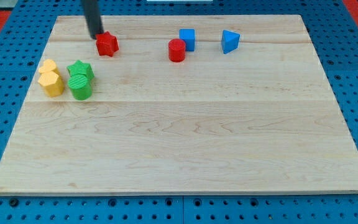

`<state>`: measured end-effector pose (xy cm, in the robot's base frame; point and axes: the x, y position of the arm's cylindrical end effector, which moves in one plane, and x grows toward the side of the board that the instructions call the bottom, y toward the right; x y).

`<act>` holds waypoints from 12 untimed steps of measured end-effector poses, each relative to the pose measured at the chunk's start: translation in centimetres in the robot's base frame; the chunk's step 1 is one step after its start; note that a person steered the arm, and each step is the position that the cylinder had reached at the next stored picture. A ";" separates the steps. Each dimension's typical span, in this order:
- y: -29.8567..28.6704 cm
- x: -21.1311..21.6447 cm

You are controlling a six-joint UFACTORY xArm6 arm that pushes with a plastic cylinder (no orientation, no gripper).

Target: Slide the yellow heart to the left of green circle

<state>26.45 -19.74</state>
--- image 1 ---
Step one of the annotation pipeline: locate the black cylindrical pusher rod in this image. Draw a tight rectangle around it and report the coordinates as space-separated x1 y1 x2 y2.
81 0 104 39

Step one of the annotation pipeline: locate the red star block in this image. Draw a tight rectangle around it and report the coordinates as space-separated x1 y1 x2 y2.
96 31 119 57

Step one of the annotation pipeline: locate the green star block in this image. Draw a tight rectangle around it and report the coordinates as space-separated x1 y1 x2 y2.
67 60 94 80

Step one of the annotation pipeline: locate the green cylinder block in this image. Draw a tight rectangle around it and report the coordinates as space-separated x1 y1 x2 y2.
68 74 92 100

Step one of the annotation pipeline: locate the yellow hexagon block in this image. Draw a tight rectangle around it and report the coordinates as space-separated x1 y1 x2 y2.
37 72 65 97

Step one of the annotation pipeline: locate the red cylinder block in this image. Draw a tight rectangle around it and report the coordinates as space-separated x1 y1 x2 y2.
168 39 186 62

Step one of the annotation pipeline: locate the blue cube block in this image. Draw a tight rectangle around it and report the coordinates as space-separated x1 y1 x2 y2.
179 29 196 52

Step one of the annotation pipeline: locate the blue triangle block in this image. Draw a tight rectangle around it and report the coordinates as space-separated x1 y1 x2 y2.
221 30 240 54

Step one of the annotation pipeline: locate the light wooden board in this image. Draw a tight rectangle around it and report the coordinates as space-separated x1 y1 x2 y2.
0 14 358 196

